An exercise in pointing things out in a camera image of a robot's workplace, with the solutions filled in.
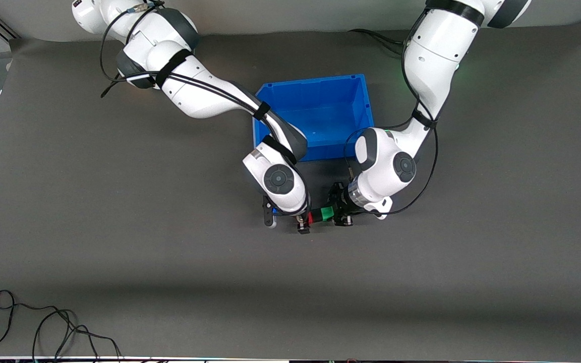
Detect blue plastic bin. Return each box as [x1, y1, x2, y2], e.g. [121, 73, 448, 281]
[253, 74, 375, 162]

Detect dark grey table mat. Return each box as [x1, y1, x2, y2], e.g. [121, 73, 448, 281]
[0, 18, 581, 361]

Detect black left arm gripper cable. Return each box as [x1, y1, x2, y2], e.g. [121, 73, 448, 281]
[343, 9, 440, 217]

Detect black arm gripper cable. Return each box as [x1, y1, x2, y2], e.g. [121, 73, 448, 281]
[343, 9, 440, 217]
[99, 0, 312, 218]

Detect black left arm base cables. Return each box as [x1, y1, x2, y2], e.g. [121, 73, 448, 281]
[348, 28, 406, 57]

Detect loose thin black cable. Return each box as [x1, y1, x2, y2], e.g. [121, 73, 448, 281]
[0, 289, 123, 361]

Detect black right arm gripper cable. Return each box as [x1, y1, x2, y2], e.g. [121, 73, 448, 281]
[99, 0, 312, 218]

